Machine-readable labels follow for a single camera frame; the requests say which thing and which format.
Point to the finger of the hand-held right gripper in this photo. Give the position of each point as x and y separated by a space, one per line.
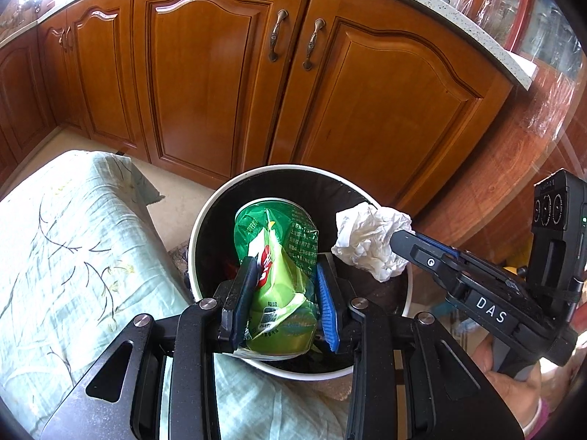
422 256
481 268

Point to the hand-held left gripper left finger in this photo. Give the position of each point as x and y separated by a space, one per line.
243 302

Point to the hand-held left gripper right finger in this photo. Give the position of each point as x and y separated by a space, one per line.
328 307

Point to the green chip bag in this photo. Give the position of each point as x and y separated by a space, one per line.
275 284

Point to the white paper ball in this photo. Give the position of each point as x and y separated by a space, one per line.
367 238

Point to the wooden kitchen cabinet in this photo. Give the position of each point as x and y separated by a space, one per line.
458 13

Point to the large arched wooden cabinet door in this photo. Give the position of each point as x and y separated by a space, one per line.
403 114

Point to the narrow wooden cabinet door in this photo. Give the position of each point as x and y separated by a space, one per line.
101 68
55 78

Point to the light green printed cloth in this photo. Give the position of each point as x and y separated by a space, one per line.
69 238

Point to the plastic wrapped wooden door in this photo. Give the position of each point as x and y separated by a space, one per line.
527 101

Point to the white round trash bin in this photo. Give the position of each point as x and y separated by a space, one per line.
321 190

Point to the person's right hand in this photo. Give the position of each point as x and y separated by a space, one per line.
509 396

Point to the wooden sink base cabinets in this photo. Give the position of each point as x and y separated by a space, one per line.
23 101

